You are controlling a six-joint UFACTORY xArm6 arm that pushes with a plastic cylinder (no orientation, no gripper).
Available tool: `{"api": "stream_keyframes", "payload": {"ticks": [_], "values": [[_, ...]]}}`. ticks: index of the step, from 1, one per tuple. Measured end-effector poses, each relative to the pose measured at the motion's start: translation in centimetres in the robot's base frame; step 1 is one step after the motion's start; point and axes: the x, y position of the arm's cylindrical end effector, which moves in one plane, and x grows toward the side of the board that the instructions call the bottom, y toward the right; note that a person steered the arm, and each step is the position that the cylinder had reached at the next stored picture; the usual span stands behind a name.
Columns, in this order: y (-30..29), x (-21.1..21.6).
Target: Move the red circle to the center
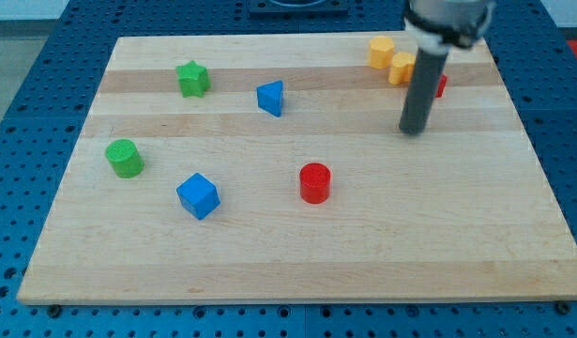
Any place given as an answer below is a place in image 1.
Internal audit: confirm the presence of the green star block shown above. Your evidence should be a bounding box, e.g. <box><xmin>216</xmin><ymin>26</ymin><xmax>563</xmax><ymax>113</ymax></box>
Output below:
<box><xmin>175</xmin><ymin>60</ymin><xmax>211</xmax><ymax>98</ymax></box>

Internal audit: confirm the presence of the wooden board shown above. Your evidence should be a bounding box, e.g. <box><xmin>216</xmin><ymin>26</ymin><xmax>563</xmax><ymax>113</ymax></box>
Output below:
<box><xmin>18</xmin><ymin>32</ymin><xmax>577</xmax><ymax>305</ymax></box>

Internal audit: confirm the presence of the yellow heart block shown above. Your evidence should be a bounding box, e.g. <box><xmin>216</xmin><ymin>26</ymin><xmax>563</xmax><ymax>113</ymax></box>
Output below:
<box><xmin>387</xmin><ymin>52</ymin><xmax>416</xmax><ymax>85</ymax></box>

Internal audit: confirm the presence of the green cylinder block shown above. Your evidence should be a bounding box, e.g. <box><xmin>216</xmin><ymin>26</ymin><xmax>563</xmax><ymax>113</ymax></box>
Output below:
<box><xmin>105</xmin><ymin>139</ymin><xmax>144</xmax><ymax>178</ymax></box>

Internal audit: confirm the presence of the red cylinder block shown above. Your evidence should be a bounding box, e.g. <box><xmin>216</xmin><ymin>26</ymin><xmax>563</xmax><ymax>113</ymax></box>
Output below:
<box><xmin>299</xmin><ymin>162</ymin><xmax>331</xmax><ymax>204</ymax></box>

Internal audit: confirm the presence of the blue triangle block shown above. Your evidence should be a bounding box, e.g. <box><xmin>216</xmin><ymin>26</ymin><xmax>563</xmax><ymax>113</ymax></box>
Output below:
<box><xmin>256</xmin><ymin>81</ymin><xmax>283</xmax><ymax>117</ymax></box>

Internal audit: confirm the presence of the blue cube block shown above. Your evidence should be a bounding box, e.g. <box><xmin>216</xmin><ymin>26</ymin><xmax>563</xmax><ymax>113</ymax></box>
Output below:
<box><xmin>176</xmin><ymin>173</ymin><xmax>220</xmax><ymax>221</ymax></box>

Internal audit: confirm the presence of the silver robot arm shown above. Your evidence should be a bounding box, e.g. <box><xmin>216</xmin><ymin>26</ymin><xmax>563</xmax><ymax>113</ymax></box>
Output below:
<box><xmin>402</xmin><ymin>0</ymin><xmax>496</xmax><ymax>54</ymax></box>

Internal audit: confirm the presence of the red block behind stick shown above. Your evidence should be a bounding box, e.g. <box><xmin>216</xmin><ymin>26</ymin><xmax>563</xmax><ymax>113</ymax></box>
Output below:
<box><xmin>435</xmin><ymin>74</ymin><xmax>448</xmax><ymax>98</ymax></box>

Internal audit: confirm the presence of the yellow hexagon block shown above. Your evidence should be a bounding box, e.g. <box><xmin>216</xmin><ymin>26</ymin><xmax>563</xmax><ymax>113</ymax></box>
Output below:
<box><xmin>369</xmin><ymin>36</ymin><xmax>395</xmax><ymax>69</ymax></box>

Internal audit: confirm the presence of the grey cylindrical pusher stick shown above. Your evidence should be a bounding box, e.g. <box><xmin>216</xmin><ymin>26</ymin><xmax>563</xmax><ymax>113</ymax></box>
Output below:
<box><xmin>399</xmin><ymin>49</ymin><xmax>448</xmax><ymax>135</ymax></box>

